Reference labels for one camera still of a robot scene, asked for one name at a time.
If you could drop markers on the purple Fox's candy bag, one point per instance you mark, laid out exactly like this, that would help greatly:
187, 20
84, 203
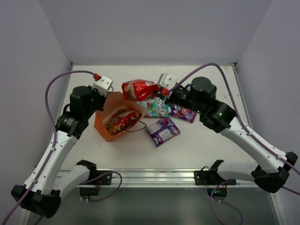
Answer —
182, 113

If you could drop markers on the blue white snack packet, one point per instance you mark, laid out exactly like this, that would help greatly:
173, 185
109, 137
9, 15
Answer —
188, 87

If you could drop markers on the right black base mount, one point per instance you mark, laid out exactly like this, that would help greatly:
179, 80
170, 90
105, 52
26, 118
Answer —
206, 180

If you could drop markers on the purple white snack packet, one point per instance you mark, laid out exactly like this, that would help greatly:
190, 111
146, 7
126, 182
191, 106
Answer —
162, 130

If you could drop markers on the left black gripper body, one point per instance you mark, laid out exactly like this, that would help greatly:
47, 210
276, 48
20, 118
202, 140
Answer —
100, 101

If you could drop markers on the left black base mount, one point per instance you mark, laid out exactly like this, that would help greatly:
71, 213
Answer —
92, 189

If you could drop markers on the red snack packet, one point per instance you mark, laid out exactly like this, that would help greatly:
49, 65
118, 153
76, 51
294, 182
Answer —
122, 120

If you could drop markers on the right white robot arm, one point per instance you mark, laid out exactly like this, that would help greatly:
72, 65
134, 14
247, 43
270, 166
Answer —
270, 170

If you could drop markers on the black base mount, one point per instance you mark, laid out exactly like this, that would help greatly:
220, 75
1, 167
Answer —
92, 189
206, 180

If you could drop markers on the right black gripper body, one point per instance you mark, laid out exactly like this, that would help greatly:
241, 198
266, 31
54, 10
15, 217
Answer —
181, 98

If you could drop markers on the aluminium table rail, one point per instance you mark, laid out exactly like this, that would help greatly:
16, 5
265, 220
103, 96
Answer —
148, 178

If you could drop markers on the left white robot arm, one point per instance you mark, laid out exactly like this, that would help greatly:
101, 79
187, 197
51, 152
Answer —
42, 192

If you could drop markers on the red chocolate bar packet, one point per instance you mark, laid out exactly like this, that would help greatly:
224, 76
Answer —
139, 90

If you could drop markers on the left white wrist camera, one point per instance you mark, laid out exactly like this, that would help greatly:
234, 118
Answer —
102, 84

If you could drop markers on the orange paper bag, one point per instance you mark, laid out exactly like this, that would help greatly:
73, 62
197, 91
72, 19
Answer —
114, 102

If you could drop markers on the green wafer packet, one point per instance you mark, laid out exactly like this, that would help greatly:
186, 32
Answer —
155, 108

